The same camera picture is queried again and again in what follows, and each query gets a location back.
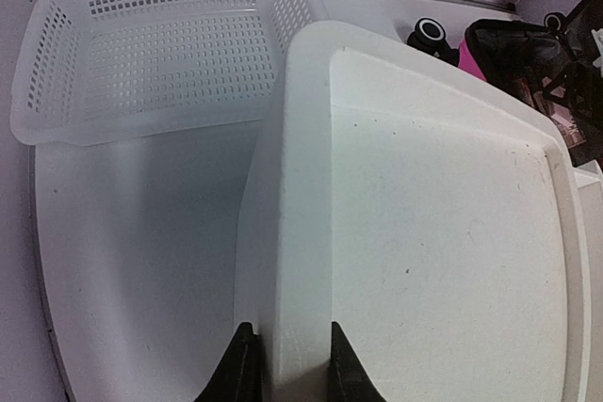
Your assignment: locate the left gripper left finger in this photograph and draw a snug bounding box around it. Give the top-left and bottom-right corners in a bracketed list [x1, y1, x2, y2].
[194, 322, 259, 402]

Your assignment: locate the white perforated plastic basket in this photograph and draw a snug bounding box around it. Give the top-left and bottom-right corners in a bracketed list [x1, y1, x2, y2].
[10, 0, 327, 146]

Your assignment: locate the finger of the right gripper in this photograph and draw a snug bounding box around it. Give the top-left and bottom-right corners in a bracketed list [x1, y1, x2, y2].
[543, 62, 602, 129]

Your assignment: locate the white rectangular foam box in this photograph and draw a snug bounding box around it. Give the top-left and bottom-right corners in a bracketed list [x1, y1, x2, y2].
[233, 20, 603, 402]

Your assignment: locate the pink hard-shell suitcase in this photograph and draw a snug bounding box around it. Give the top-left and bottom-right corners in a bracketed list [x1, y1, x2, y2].
[406, 0, 602, 166]

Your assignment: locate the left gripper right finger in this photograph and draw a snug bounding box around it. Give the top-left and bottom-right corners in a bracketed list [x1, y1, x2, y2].
[327, 321, 382, 401]

